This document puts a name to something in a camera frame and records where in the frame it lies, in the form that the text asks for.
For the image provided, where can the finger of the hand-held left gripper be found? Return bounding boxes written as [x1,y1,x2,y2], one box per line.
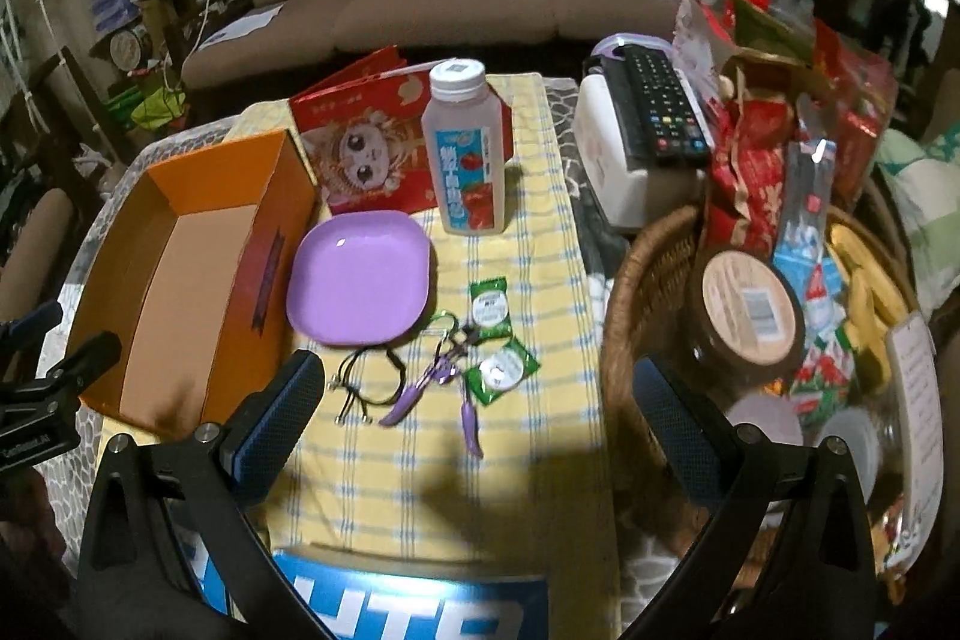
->
[0,301,65,353]
[46,330,123,390]

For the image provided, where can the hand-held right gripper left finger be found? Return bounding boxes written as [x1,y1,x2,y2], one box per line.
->
[75,349,327,640]

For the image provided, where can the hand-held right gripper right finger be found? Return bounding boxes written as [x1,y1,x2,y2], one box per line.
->
[622,355,880,640]

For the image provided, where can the orange cardboard box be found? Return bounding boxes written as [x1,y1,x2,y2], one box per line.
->
[66,128,320,442]

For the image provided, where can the purple plastic plate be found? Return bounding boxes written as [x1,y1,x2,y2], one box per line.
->
[286,209,434,347]

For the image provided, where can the purple eyelash curler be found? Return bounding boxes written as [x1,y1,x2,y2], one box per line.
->
[379,321,487,459]

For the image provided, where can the red cartoon gift box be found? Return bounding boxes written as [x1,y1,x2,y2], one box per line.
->
[289,45,515,215]

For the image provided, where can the strawberry drink bottle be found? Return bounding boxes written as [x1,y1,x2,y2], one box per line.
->
[420,58,508,236]

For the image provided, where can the chair with brown seat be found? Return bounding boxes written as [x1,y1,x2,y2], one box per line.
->
[0,186,82,320]

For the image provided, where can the clear round plastic lid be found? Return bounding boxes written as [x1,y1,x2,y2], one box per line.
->
[726,387,805,455]
[816,406,884,500]

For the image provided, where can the wicker basket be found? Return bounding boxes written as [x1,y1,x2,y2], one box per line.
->
[601,203,940,540]

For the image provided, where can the brown jar with beige lid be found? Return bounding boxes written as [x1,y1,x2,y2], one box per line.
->
[688,248,809,390]

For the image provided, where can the blue red candy bag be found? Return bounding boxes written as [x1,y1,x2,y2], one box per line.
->
[771,220,860,427]

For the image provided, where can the green carabiner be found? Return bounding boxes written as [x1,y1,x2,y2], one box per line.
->
[420,308,462,352]

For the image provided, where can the green candy packet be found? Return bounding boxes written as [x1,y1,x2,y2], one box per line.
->
[469,278,515,341]
[461,340,541,407]

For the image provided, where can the yellow checked cloth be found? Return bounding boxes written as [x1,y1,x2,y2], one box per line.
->
[225,74,622,640]

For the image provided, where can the yellow snack packets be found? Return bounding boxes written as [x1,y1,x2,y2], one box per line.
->
[827,222,910,390]

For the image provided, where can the white paper card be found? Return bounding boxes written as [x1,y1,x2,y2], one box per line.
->
[883,312,947,540]

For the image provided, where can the green plastic bag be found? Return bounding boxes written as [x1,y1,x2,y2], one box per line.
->
[129,83,187,133]

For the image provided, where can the red gold snack bag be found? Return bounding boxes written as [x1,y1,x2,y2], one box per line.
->
[703,74,797,259]

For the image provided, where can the silver blue foil packet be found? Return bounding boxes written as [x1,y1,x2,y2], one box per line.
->
[778,139,839,260]

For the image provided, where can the white plastic box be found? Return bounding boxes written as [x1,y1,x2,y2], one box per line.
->
[575,72,710,230]

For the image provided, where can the round metal tin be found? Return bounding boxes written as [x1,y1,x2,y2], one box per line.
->
[109,28,149,69]

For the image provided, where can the black remote control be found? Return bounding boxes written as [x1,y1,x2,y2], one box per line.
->
[601,44,713,169]

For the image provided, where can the light green patterned cloth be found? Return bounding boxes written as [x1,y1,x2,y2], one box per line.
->
[876,128,960,315]

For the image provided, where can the white paper sheet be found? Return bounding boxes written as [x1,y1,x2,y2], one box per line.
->
[199,2,285,46]

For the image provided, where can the red plastic bag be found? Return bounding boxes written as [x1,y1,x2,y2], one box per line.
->
[812,19,899,208]

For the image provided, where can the purple-rimmed clear container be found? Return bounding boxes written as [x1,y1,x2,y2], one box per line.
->
[589,32,677,80]

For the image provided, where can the black hair tie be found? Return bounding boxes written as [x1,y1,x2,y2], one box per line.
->
[332,346,410,425]

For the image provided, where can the white rope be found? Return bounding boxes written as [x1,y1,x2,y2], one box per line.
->
[21,0,102,131]

